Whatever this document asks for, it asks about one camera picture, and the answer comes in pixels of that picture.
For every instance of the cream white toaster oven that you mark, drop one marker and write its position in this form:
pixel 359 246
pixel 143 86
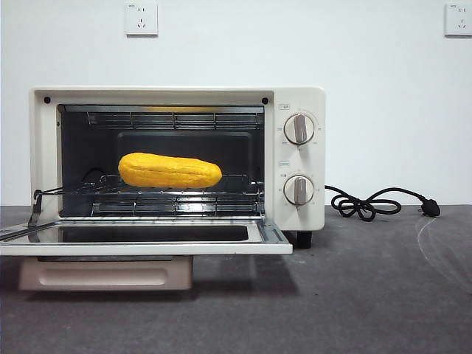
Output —
pixel 300 221

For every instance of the cream temperature knob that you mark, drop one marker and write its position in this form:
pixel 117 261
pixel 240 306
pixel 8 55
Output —
pixel 299 129

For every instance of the cream timer knob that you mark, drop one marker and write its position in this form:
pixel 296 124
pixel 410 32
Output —
pixel 299 190

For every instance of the yellow corn cob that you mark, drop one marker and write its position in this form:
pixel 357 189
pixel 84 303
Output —
pixel 169 171

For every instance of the white wall socket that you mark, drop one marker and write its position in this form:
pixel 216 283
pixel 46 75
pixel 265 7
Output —
pixel 142 20
pixel 459 20

